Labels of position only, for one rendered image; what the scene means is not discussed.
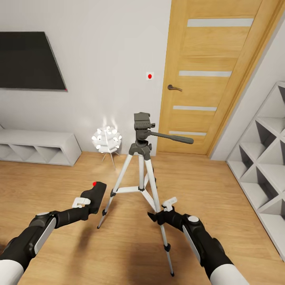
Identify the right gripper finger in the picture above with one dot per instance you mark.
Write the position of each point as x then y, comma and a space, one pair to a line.
152, 216

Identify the camera tripod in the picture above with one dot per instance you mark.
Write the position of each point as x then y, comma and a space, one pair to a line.
142, 123

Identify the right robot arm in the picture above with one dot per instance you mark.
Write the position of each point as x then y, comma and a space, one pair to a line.
209, 252

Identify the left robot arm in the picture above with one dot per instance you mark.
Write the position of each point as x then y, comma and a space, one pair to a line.
20, 250

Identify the digital camera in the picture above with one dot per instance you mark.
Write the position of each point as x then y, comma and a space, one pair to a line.
95, 195

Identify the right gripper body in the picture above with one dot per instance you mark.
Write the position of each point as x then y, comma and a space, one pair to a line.
166, 217

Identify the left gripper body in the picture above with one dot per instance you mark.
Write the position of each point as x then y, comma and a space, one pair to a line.
76, 214

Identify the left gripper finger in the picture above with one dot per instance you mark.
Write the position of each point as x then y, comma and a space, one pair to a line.
92, 210

